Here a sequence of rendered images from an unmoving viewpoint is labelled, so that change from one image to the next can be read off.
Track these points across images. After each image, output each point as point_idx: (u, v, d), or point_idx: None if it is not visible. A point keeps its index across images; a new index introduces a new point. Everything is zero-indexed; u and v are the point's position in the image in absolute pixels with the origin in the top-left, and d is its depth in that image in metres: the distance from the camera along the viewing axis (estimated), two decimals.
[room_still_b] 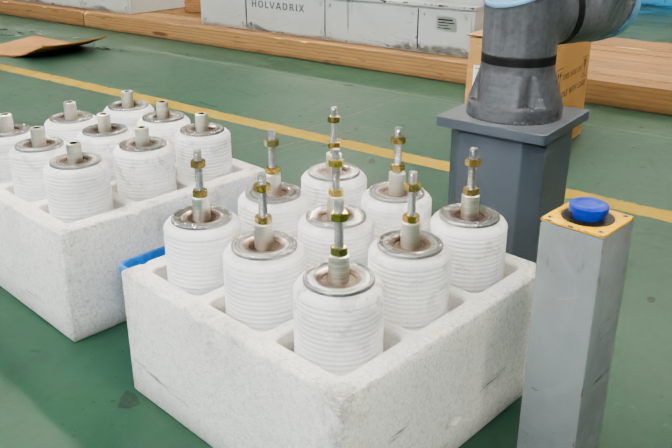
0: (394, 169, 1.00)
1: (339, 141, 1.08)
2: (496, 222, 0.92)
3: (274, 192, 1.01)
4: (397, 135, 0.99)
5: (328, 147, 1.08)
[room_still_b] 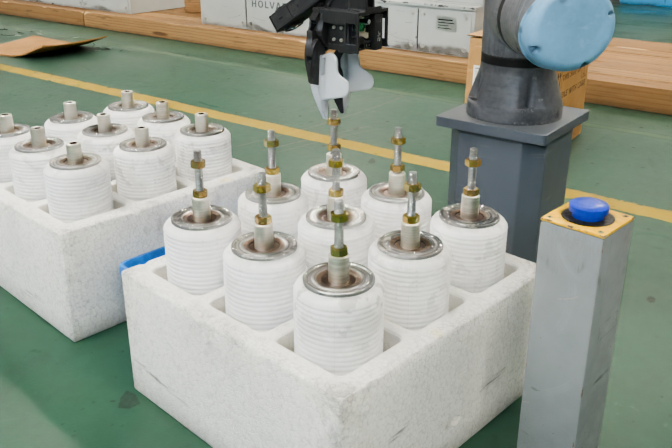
0: (394, 169, 1.00)
1: (339, 144, 1.08)
2: (496, 222, 0.92)
3: (274, 192, 1.01)
4: (397, 135, 0.99)
5: (327, 149, 1.08)
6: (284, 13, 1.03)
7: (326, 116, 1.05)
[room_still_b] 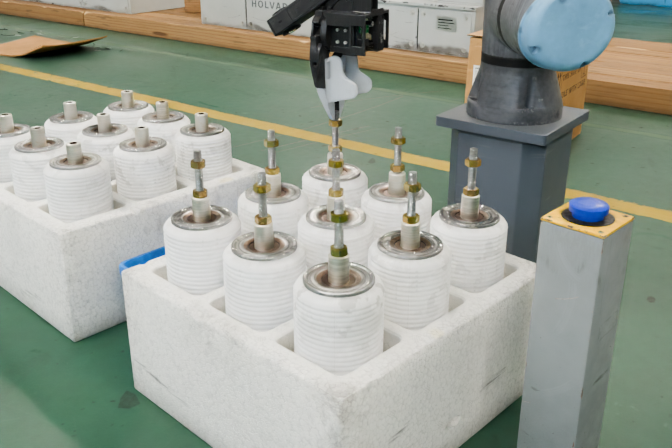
0: (394, 169, 1.00)
1: (330, 146, 1.08)
2: (496, 222, 0.92)
3: (274, 192, 1.01)
4: (397, 135, 0.99)
5: (338, 148, 1.09)
6: (283, 17, 1.02)
7: (333, 116, 1.06)
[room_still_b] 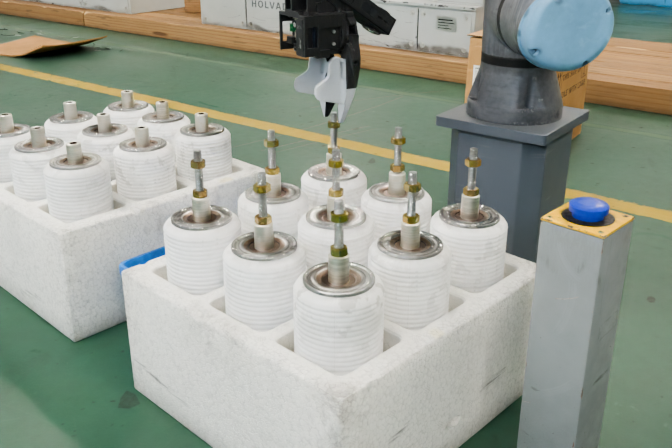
0: (394, 169, 1.00)
1: None
2: (496, 222, 0.92)
3: (274, 192, 1.01)
4: (397, 135, 0.99)
5: None
6: None
7: (327, 114, 1.08)
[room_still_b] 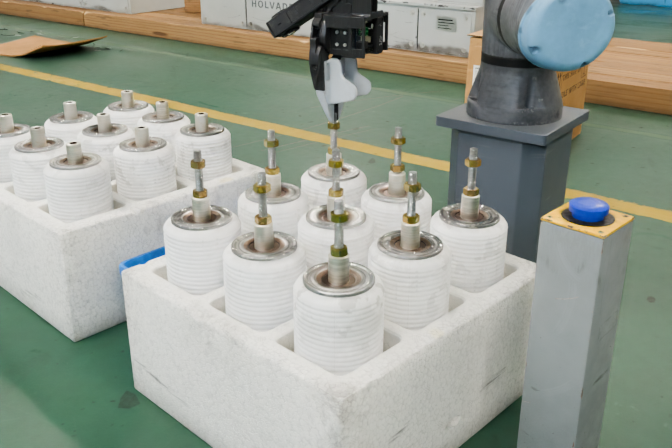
0: (394, 169, 1.00)
1: None
2: (496, 222, 0.92)
3: (274, 192, 1.01)
4: (397, 135, 0.99)
5: None
6: (283, 19, 1.02)
7: (332, 118, 1.06)
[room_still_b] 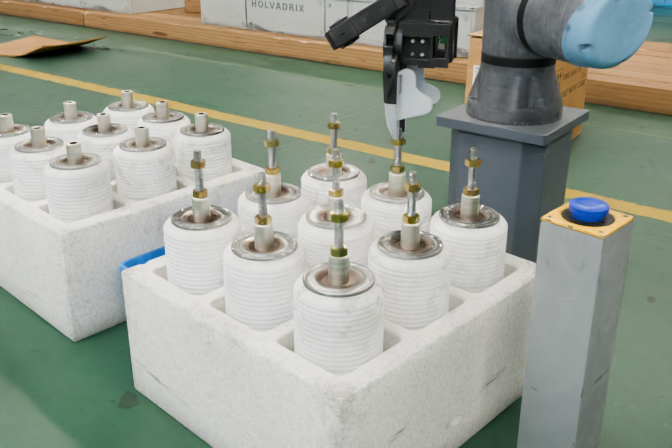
0: (404, 168, 1.01)
1: None
2: (496, 222, 0.92)
3: (274, 192, 1.01)
4: (401, 135, 0.99)
5: None
6: (347, 28, 0.93)
7: (396, 136, 0.97)
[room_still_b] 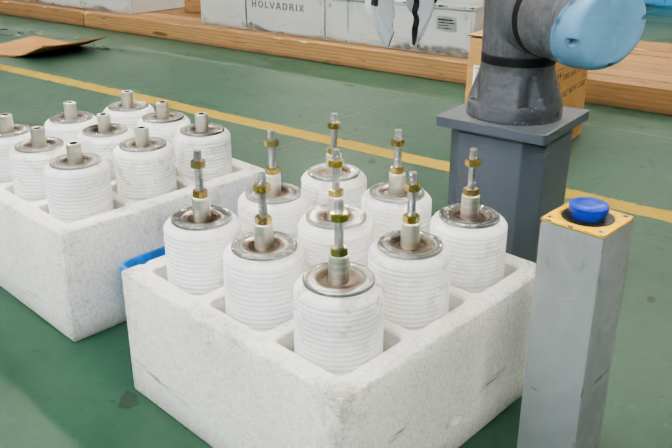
0: (397, 171, 1.00)
1: None
2: (496, 222, 0.92)
3: (274, 192, 1.01)
4: (398, 137, 0.99)
5: None
6: None
7: (413, 42, 0.95)
